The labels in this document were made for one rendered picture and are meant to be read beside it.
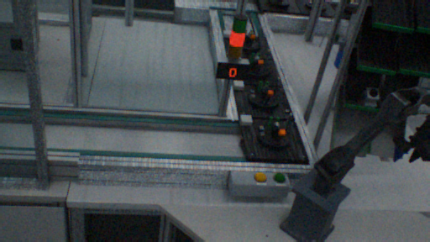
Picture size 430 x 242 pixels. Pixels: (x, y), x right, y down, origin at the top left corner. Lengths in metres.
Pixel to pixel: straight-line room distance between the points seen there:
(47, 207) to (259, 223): 0.74
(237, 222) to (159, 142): 0.44
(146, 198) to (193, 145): 0.29
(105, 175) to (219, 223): 0.43
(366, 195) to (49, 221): 1.19
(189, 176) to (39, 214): 0.55
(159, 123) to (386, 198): 0.94
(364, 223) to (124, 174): 0.88
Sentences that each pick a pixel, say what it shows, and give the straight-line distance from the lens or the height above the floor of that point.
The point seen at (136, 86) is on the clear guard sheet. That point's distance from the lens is 1.88.
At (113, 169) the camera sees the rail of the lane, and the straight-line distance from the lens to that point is 1.71.
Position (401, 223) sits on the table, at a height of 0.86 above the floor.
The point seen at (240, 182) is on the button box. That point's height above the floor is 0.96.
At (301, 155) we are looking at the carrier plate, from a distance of 1.85.
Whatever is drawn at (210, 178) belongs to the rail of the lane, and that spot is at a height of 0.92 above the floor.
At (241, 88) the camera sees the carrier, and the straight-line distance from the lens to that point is 2.13.
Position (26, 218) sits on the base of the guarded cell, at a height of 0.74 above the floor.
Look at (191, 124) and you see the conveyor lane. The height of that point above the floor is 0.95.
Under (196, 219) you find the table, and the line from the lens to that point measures 1.68.
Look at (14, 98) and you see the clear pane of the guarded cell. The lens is 1.55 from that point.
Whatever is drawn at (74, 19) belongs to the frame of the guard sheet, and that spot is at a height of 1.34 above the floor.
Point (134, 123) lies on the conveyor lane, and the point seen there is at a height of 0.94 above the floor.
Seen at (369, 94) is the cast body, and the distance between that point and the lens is 1.77.
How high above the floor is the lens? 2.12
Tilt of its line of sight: 37 degrees down
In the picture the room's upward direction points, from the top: 10 degrees clockwise
